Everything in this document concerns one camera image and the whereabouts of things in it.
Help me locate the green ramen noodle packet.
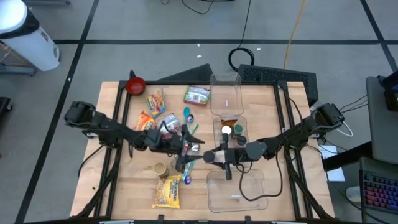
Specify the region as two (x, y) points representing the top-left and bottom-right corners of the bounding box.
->
(183, 85), (211, 106)

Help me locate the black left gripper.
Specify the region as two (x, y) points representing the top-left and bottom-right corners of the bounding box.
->
(144, 124), (205, 174)

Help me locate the narrow clear plastic bin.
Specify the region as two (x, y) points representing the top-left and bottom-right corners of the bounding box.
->
(213, 115), (258, 171)
(210, 72), (244, 116)

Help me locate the wide clear plastic bin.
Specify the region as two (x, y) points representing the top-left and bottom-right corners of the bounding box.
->
(206, 169), (269, 213)

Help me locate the furikake jar tan lid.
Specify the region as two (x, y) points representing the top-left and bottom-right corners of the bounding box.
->
(153, 161), (170, 178)

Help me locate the blue ramen noodle packet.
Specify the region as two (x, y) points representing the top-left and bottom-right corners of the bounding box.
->
(145, 88), (167, 119)

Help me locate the white trash bin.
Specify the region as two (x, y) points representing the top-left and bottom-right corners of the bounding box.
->
(0, 0), (61, 72)

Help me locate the white paper sheet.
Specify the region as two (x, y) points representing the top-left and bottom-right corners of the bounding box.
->
(317, 144), (346, 183)

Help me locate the white cable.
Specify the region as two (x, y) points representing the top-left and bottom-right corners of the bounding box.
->
(334, 121), (354, 138)

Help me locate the black coiled floor cable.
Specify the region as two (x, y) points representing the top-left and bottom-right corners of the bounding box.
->
(228, 0), (256, 72)

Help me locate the silver spoon teal-white handle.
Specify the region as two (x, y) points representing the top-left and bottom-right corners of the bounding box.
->
(185, 143), (201, 180)

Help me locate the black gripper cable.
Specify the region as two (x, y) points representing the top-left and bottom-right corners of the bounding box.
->
(238, 155), (284, 202)

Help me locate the grey desk foot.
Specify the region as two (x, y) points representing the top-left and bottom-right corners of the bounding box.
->
(0, 63), (37, 77)

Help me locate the white computer mouse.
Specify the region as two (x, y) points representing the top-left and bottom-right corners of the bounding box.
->
(345, 185), (361, 203)

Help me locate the garlic powder jar purple label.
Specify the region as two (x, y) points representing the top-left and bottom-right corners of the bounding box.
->
(203, 150), (225, 164)

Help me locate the red bowl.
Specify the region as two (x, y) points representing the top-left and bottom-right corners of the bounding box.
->
(125, 77), (147, 96)

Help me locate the yellow floor cable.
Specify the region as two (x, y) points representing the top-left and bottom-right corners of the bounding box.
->
(282, 0), (308, 70)

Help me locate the yellow ramen noodle packet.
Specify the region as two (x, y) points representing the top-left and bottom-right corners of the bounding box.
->
(151, 174), (182, 210)

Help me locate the white-lid seasoning jar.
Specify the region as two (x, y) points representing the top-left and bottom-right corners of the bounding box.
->
(221, 125), (233, 141)

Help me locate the red ramen noodle packet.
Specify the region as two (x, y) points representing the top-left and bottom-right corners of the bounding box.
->
(157, 113), (183, 139)

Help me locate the orange ramen noodle packet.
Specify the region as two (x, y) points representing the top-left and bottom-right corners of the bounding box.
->
(134, 111), (157, 131)

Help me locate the black box device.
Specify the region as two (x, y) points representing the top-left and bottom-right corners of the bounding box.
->
(377, 70), (398, 113)

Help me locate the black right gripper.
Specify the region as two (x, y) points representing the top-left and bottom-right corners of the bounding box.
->
(213, 133), (268, 181)

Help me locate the backlit computer keyboard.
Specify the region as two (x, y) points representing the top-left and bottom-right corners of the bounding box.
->
(359, 169), (398, 215)

